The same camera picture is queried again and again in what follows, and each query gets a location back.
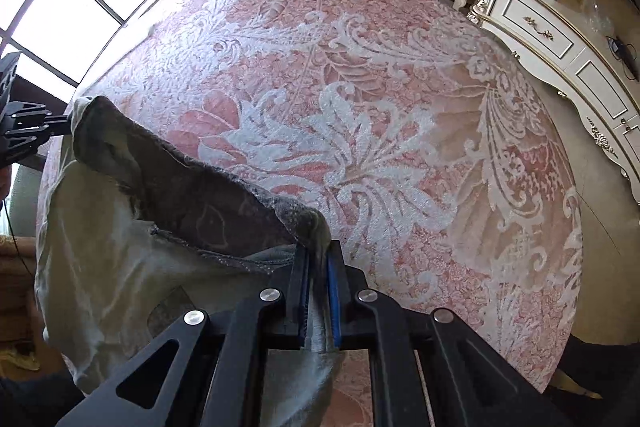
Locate white ornate tv cabinet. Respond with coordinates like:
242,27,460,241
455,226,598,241
469,0,639,199

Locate pink white lace tablecloth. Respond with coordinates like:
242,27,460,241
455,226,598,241
66,0,582,426

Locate light green fleece sweater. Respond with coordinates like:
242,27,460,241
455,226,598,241
35,96,342,426

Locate clear plastic wrap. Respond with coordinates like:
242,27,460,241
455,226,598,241
580,0,615,37

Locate black cable device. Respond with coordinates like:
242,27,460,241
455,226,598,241
606,36,639,81

